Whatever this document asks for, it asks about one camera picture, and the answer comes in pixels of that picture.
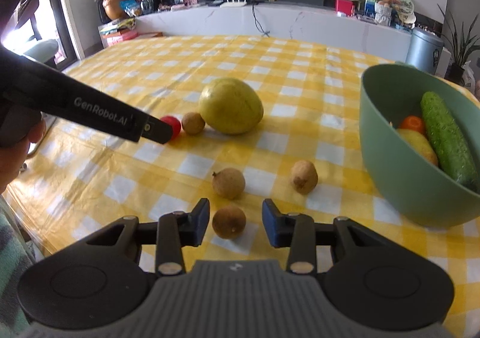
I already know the white plastic bag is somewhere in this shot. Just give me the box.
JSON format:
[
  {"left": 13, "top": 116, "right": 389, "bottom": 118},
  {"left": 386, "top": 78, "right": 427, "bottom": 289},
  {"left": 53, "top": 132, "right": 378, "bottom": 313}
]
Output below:
[{"left": 463, "top": 63, "right": 479, "bottom": 89}]

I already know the person's left hand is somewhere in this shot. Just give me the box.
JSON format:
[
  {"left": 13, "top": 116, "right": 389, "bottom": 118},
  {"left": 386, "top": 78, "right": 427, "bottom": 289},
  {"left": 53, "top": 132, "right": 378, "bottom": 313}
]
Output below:
[{"left": 0, "top": 115, "right": 47, "bottom": 194}]

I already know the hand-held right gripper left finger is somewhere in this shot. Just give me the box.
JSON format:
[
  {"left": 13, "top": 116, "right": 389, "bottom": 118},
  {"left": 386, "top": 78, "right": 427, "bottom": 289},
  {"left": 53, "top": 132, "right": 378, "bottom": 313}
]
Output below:
[{"left": 86, "top": 199, "right": 210, "bottom": 277}]

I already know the black power cable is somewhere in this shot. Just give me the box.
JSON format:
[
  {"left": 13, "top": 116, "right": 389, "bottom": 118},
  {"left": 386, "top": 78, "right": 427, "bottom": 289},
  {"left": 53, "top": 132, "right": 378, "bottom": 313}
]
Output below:
[{"left": 252, "top": 4, "right": 271, "bottom": 38}]

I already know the green cucumber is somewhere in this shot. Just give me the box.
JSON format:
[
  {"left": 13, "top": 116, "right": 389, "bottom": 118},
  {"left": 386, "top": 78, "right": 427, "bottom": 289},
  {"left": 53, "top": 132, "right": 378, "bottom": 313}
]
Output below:
[{"left": 420, "top": 91, "right": 479, "bottom": 185}]

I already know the gold round vase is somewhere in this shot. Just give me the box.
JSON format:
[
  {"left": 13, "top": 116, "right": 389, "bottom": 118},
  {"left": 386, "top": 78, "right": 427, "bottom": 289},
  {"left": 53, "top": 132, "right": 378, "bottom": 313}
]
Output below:
[{"left": 102, "top": 0, "right": 132, "bottom": 21}]

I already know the stack of pink boxes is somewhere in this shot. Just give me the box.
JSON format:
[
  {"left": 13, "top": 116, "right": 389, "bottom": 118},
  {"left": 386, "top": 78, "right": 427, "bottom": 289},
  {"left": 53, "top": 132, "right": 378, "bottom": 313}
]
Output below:
[{"left": 99, "top": 29, "right": 139, "bottom": 48}]

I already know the white marble television cabinet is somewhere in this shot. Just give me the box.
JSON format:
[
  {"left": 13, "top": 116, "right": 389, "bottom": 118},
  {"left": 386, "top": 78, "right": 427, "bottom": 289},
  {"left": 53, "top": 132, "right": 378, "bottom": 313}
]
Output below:
[{"left": 133, "top": 4, "right": 413, "bottom": 61}]

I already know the blue-grey trash bin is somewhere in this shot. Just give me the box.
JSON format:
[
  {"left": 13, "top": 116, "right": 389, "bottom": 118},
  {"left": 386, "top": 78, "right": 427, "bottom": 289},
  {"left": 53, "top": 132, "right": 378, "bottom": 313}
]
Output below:
[{"left": 405, "top": 27, "right": 445, "bottom": 74}]

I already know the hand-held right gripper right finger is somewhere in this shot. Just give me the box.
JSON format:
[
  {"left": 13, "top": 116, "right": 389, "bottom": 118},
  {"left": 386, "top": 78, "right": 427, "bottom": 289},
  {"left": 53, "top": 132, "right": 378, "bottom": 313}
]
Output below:
[{"left": 262, "top": 199, "right": 381, "bottom": 276}]

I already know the yellow checkered tablecloth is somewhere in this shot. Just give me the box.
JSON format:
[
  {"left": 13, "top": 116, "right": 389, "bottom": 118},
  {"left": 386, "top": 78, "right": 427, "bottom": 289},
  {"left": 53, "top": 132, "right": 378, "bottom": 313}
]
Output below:
[{"left": 0, "top": 34, "right": 480, "bottom": 320}]

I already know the yellow-green mango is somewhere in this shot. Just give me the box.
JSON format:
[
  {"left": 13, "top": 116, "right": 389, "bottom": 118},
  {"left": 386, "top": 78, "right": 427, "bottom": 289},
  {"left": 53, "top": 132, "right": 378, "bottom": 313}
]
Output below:
[
  {"left": 198, "top": 78, "right": 264, "bottom": 135},
  {"left": 397, "top": 128, "right": 439, "bottom": 167}
]

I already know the illustrated picture board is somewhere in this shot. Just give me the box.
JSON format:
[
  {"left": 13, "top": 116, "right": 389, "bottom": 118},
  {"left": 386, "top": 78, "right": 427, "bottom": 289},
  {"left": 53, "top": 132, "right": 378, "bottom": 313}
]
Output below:
[{"left": 365, "top": 0, "right": 415, "bottom": 24}]

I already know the potted snake plant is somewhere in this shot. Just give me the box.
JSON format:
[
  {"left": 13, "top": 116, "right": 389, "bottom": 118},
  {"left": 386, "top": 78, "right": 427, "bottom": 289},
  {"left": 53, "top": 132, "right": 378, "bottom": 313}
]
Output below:
[{"left": 437, "top": 4, "right": 480, "bottom": 84}]

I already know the brown longan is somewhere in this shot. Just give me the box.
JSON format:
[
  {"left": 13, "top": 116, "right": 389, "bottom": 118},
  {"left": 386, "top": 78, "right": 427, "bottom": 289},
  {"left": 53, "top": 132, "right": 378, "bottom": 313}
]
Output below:
[
  {"left": 181, "top": 112, "right": 206, "bottom": 135},
  {"left": 212, "top": 206, "right": 247, "bottom": 239},
  {"left": 212, "top": 168, "right": 246, "bottom": 200},
  {"left": 290, "top": 160, "right": 319, "bottom": 195}
]

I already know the blue snack bag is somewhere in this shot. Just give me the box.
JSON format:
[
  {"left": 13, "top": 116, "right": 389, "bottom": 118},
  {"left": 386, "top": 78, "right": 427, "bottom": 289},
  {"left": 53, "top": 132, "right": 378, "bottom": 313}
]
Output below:
[{"left": 121, "top": 0, "right": 143, "bottom": 17}]

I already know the red cherry tomato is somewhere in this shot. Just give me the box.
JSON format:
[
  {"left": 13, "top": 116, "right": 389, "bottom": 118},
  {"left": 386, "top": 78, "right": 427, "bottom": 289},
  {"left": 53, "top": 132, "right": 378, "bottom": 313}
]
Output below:
[{"left": 160, "top": 115, "right": 182, "bottom": 142}]

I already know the green colander bowl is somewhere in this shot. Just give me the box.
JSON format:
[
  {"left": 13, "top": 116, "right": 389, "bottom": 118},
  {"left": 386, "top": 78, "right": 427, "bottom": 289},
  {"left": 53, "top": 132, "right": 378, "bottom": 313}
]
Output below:
[{"left": 359, "top": 61, "right": 480, "bottom": 229}]

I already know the pale green sofa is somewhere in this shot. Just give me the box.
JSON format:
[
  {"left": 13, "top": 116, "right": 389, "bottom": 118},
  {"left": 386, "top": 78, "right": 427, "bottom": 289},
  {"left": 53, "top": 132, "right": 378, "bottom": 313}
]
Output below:
[{"left": 7, "top": 38, "right": 60, "bottom": 69}]

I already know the orange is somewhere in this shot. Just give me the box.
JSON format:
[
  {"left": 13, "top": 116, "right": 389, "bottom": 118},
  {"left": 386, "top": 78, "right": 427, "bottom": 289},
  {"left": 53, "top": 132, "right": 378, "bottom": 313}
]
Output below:
[{"left": 398, "top": 115, "right": 426, "bottom": 135}]

